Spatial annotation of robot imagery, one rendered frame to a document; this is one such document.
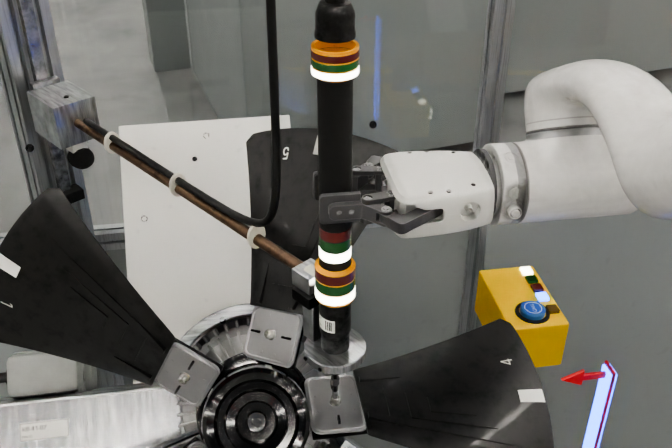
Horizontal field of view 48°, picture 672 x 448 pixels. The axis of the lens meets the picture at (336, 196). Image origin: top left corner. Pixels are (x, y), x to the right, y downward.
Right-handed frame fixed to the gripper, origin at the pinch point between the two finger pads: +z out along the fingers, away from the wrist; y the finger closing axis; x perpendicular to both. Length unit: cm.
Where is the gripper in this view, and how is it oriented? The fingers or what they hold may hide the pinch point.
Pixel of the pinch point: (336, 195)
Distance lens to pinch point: 75.7
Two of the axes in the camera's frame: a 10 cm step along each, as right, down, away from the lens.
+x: 0.1, -8.6, -5.1
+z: -9.9, 0.7, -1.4
